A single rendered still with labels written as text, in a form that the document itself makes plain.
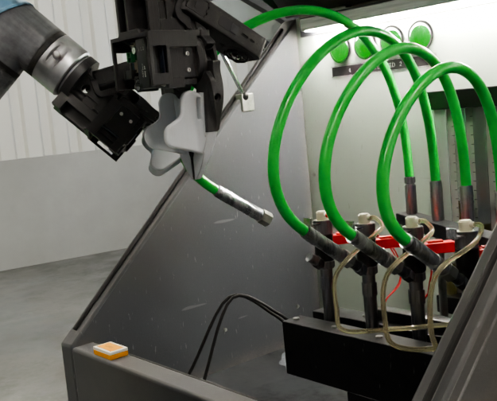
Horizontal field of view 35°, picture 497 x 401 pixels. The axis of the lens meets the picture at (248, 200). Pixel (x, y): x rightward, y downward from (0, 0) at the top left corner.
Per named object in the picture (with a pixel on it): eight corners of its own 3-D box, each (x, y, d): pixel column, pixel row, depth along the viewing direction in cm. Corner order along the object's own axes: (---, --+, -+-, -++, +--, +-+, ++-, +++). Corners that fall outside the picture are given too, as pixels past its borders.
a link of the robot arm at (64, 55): (70, 45, 111) (66, 25, 103) (95, 66, 111) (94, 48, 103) (35, 83, 110) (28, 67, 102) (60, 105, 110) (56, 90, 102)
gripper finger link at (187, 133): (159, 184, 79) (149, 93, 78) (205, 177, 83) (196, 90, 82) (176, 185, 77) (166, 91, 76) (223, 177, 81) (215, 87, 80)
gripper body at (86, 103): (120, 165, 110) (52, 110, 110) (158, 120, 112) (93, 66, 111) (120, 156, 103) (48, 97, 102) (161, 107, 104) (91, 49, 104)
